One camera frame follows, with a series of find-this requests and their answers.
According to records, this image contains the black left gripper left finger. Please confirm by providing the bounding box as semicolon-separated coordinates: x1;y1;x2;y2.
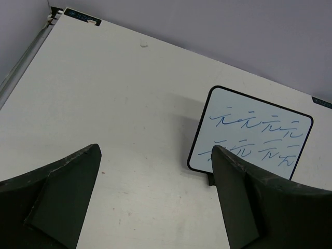
1;144;101;248

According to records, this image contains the blue table label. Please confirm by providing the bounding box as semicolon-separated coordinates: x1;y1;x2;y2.
312;96;332;109
64;8;102;26

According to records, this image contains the left blue table label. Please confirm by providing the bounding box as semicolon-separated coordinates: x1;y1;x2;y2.
64;8;102;26

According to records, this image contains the left aluminium table rail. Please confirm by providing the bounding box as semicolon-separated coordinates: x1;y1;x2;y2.
1;6;64;108

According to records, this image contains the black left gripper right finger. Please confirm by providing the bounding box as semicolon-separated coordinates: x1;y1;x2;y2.
211;146;331;248

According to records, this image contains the small black-framed whiteboard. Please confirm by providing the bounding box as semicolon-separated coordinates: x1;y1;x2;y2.
187;86;314;179

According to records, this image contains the right blue table label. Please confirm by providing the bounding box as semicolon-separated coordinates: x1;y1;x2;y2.
312;96;332;109

